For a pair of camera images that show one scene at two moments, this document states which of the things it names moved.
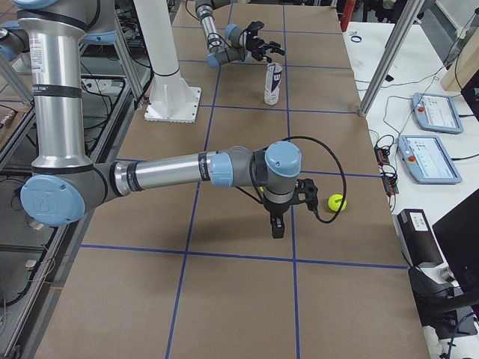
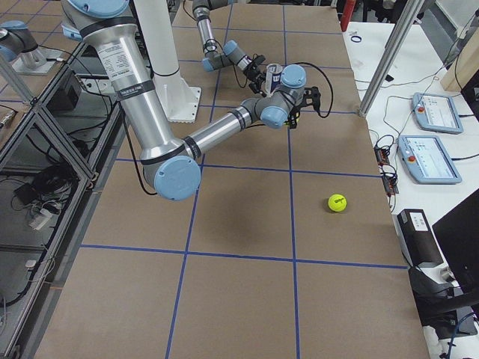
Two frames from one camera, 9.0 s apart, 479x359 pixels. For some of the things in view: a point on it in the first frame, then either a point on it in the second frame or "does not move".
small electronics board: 388,173 does not move
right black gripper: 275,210 -> 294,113
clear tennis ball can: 272,83 does not move
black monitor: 458,235 does not move
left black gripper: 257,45 -> 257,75
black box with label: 417,238 does not move
